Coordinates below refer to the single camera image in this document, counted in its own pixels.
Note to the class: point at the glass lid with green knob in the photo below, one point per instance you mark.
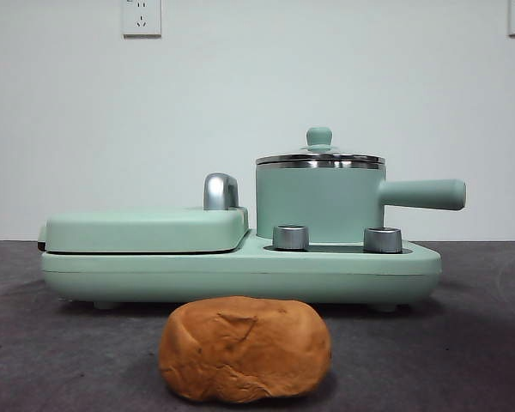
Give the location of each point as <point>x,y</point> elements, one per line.
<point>319,137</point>

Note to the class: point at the brown potato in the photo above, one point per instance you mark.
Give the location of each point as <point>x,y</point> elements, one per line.
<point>244,343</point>

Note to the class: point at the mint green steamer pot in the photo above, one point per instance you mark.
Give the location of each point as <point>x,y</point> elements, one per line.
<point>317,201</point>

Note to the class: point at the silver control knob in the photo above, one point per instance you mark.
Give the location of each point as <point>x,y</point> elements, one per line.
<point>383,239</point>
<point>290,237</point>

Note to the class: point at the mint green breakfast machine base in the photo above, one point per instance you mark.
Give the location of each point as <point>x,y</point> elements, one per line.
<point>240,274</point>

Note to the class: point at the mint green griddle cover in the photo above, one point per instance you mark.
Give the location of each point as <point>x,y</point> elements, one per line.
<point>133,227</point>

